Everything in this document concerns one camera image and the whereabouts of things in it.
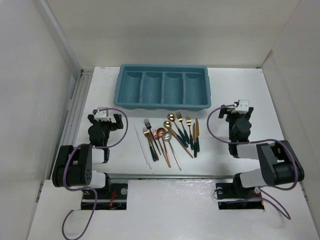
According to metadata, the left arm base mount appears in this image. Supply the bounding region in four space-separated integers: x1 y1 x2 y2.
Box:
80 177 128 211

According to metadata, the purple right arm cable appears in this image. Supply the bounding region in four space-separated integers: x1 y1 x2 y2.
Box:
206 104 303 221

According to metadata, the gold knife green handle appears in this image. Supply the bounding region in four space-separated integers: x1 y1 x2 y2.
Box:
192 123 198 158
194 118 200 152

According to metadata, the copper slotted spoon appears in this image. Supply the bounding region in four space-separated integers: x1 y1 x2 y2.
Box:
156 127 171 168

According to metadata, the aluminium rail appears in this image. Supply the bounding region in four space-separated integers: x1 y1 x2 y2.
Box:
109 173 234 180
46 68 94 180

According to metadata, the rose gold fork green handle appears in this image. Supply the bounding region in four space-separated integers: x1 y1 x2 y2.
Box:
143 127 158 162

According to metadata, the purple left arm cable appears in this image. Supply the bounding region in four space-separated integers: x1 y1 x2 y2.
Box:
60 107 129 239

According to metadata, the aluminium rail front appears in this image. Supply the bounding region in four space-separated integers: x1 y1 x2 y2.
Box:
109 173 234 180

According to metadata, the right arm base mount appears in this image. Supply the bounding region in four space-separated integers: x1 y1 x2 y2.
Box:
213 182 265 210

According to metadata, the gold spoon upper green handle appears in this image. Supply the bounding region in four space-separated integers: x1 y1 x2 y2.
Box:
167 113 189 148

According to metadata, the silver slotted spoon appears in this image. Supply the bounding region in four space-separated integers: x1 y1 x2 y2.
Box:
162 131 182 171

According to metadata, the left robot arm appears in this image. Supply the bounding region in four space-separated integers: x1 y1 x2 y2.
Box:
52 111 124 199

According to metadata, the blue plastic cutlery tray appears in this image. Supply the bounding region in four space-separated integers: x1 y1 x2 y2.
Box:
113 64 212 111

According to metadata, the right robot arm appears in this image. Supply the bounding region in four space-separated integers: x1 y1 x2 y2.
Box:
216 105 305 200

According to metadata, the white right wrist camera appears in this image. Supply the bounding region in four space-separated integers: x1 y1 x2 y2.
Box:
231 99 250 114

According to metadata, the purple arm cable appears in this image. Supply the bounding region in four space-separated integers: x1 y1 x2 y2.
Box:
60 107 129 239
206 104 303 221

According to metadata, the aluminium rail left side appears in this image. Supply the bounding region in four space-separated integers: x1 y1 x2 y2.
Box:
46 68 94 180

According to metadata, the rose gold spoon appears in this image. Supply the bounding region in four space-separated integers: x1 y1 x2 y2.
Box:
153 129 164 155

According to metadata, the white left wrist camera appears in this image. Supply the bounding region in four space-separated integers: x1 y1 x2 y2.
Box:
92 107 110 122

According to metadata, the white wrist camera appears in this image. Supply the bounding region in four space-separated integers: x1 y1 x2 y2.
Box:
92 107 110 122
231 99 250 114

